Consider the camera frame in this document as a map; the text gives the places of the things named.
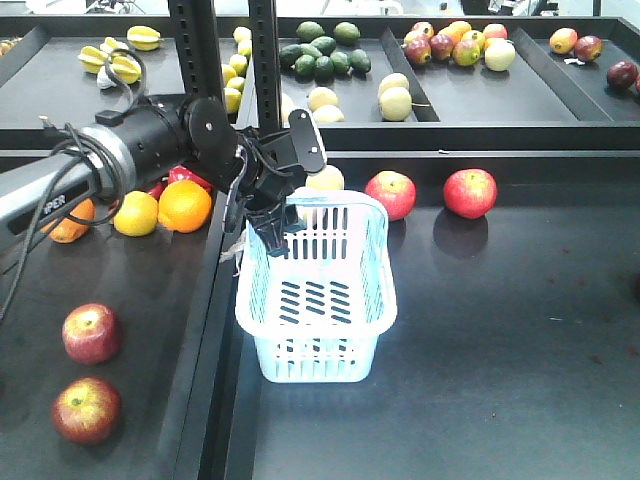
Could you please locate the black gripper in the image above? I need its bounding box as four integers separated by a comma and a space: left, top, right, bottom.
227, 109, 327, 257

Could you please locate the light blue plastic basket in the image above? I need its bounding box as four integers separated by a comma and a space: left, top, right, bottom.
235, 190, 397, 383

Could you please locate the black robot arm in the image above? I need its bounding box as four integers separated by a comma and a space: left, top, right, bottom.
1, 95, 327, 256

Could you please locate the pale peach fruit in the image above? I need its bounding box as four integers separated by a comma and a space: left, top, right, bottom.
305, 165, 345, 190

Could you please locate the red bell pepper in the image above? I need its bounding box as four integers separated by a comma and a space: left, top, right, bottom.
167, 165, 213, 193

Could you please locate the round orange right group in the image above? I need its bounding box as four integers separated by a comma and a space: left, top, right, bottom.
158, 180, 212, 233

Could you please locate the red chili pepper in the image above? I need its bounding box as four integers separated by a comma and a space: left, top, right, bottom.
146, 181, 166, 200

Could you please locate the bright red apple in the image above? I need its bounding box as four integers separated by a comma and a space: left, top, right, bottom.
443, 168, 498, 219
365, 170, 417, 221

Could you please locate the yellow apple right group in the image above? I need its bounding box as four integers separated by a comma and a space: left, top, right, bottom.
113, 191, 158, 237

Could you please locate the white garlic bulb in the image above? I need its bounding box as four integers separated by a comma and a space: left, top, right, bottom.
96, 66, 117, 90

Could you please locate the orange with stem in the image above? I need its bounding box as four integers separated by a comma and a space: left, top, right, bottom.
41, 198, 96, 244

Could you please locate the black wooden display stand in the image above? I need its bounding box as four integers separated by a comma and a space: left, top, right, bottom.
1, 17, 639, 479

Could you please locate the red apple front middle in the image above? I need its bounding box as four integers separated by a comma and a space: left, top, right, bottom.
62, 302, 123, 365

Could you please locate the red apple front right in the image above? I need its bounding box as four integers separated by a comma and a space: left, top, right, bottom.
50, 376, 122, 445

